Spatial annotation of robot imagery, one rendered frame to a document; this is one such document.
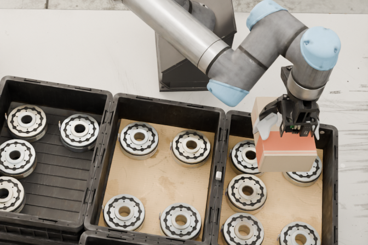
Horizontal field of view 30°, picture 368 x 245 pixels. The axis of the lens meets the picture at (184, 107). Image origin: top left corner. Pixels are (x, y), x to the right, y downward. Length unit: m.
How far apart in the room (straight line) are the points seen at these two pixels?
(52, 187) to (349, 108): 0.95
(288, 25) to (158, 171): 0.65
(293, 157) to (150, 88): 0.70
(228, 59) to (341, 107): 0.88
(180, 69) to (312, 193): 0.54
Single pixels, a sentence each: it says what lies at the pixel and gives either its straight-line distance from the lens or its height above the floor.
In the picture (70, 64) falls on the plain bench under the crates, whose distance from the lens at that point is 2.18.
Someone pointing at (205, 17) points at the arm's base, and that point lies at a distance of 1.96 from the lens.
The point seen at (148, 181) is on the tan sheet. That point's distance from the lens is 1.80.
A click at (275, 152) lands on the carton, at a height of 1.13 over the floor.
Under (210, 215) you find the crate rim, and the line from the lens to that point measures 1.67.
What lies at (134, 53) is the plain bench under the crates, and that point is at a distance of 2.20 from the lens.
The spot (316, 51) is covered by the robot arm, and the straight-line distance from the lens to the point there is 1.29.
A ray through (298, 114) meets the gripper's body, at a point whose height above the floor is 1.28.
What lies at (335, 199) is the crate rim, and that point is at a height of 0.93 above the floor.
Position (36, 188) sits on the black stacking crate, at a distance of 1.80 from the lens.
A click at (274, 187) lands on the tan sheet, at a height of 0.83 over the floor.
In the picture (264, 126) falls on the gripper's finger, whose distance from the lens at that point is 1.53.
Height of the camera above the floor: 2.42
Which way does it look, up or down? 55 degrees down
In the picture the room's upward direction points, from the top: 8 degrees clockwise
